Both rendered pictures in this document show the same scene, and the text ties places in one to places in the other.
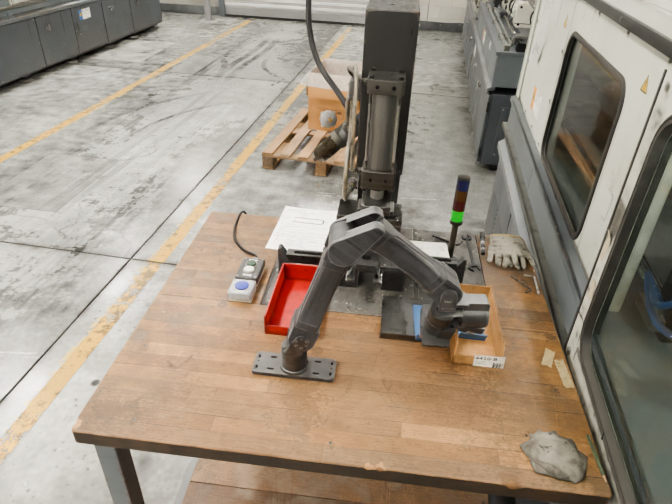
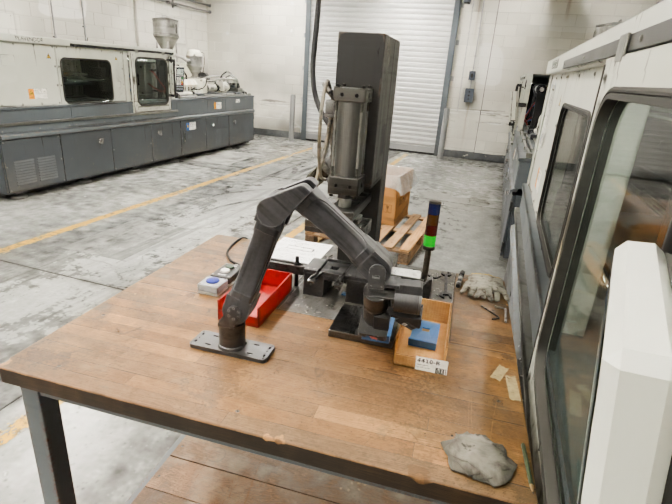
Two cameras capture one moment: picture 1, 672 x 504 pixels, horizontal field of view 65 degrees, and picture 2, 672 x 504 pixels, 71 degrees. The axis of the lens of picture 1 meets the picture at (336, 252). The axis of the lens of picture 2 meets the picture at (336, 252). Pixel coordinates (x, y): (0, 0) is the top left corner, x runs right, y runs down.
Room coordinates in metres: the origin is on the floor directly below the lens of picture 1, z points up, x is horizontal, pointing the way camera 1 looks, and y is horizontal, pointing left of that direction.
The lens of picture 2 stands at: (-0.01, -0.29, 1.55)
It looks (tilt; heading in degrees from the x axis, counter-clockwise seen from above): 21 degrees down; 9
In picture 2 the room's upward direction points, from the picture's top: 4 degrees clockwise
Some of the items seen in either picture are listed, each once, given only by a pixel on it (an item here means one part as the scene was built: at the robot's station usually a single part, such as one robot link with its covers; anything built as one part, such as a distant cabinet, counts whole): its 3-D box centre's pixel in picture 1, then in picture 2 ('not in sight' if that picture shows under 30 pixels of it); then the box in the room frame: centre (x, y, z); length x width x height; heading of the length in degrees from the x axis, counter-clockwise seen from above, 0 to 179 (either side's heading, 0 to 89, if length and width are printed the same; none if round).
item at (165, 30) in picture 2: not in sight; (191, 57); (8.49, 3.86, 1.60); 2.54 x 0.84 x 1.26; 171
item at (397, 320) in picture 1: (412, 318); (366, 324); (1.13, -0.22, 0.91); 0.17 x 0.16 x 0.02; 85
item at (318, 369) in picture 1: (294, 356); (232, 333); (0.93, 0.09, 0.94); 0.20 x 0.07 x 0.08; 85
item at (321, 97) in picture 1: (341, 95); (382, 192); (4.86, 0.01, 0.40); 0.67 x 0.60 x 0.50; 167
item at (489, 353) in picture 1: (474, 323); (426, 333); (1.09, -0.38, 0.93); 0.25 x 0.13 x 0.08; 175
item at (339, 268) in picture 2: (371, 257); (339, 269); (1.32, -0.11, 0.98); 0.20 x 0.10 x 0.01; 85
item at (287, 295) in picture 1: (295, 298); (257, 294); (1.17, 0.11, 0.93); 0.25 x 0.12 x 0.06; 175
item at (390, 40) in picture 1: (386, 89); (361, 112); (1.45, -0.12, 1.44); 0.17 x 0.13 x 0.42; 175
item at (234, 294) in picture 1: (242, 294); (213, 289); (1.22, 0.26, 0.90); 0.07 x 0.07 x 0.06; 85
